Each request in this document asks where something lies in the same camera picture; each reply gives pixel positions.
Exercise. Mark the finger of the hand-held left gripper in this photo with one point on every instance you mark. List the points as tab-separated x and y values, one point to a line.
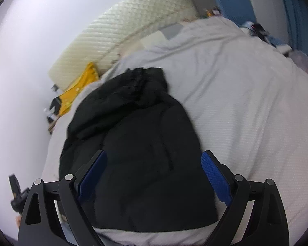
14	183

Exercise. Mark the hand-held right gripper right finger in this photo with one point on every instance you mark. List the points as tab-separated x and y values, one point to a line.
217	178

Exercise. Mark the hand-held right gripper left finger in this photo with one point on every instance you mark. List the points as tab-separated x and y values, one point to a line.
91	176

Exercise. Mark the black puffer jacket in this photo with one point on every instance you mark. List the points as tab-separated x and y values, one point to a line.
143	164

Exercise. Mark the wooden nightstand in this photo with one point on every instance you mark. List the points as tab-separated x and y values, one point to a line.
52	126

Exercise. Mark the white plastic bottle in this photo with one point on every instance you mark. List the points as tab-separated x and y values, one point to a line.
50	114

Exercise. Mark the light grey duvet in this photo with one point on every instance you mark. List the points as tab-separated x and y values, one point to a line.
246	107

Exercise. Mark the black bag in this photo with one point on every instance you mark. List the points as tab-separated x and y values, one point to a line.
56	104

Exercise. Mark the yellow pillow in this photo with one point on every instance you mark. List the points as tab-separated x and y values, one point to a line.
78	92

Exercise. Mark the clear plastic bag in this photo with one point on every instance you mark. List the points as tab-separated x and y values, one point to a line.
301	61

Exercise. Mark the light blue cloth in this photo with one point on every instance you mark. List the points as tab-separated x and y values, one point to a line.
276	42

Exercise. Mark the cream quilted headboard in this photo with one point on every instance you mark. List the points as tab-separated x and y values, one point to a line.
133	28

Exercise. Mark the striped grey cream pillow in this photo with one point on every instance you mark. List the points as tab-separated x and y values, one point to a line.
164	32

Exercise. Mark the row of small bottles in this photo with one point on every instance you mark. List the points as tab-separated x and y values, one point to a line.
212	12

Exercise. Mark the blue padded chair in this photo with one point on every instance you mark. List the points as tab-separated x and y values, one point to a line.
233	0

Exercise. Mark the blue curtain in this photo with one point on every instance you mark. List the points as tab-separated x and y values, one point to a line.
297	12

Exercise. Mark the wall socket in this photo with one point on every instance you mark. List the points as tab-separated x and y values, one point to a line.
54	88

